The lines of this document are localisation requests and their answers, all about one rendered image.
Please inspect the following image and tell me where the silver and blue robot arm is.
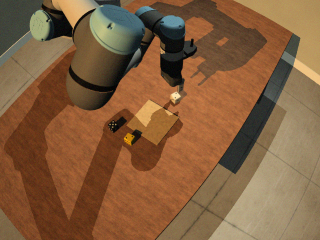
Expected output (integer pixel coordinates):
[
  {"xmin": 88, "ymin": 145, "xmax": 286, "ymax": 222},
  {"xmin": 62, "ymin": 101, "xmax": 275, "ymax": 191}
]
[{"xmin": 29, "ymin": 0, "xmax": 186, "ymax": 111}]

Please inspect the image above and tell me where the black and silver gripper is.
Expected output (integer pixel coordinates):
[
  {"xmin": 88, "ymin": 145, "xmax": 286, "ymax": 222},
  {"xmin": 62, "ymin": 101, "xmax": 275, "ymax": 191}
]
[{"xmin": 160, "ymin": 38, "xmax": 197, "ymax": 93}]

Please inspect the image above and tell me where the white die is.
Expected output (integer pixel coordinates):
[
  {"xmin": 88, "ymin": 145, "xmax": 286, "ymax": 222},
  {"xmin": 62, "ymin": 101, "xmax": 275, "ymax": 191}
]
[{"xmin": 170, "ymin": 92, "xmax": 181, "ymax": 104}]

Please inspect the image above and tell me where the tan square mat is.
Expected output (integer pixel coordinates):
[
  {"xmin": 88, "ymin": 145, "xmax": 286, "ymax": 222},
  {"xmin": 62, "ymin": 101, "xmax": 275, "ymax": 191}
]
[{"xmin": 126, "ymin": 100, "xmax": 179, "ymax": 145}]

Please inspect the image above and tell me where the yellow die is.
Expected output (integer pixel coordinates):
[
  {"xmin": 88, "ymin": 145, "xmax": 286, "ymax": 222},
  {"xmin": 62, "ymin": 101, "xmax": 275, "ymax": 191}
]
[{"xmin": 124, "ymin": 132, "xmax": 136, "ymax": 146}]

